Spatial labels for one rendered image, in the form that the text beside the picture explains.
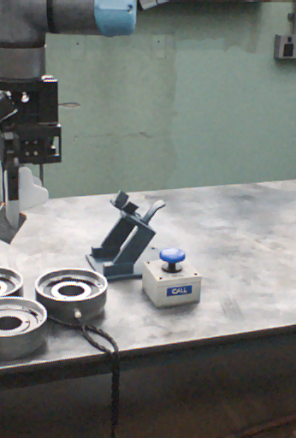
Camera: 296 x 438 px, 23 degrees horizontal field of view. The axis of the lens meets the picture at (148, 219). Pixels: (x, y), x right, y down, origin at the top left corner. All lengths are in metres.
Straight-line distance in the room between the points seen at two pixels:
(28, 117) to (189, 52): 1.80
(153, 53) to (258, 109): 0.51
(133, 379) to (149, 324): 0.34
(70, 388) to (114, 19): 0.69
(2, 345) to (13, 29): 0.40
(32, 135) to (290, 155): 2.16
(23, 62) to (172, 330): 0.42
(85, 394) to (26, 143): 0.52
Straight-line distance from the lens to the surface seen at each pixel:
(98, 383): 1.34
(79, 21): 0.94
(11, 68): 0.96
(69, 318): 1.02
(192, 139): 2.83
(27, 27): 0.95
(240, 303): 1.10
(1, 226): 1.04
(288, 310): 1.10
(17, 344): 0.93
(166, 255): 1.06
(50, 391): 1.33
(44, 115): 1.00
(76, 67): 2.63
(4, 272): 1.10
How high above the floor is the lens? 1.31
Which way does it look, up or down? 22 degrees down
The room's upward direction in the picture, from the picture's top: 2 degrees clockwise
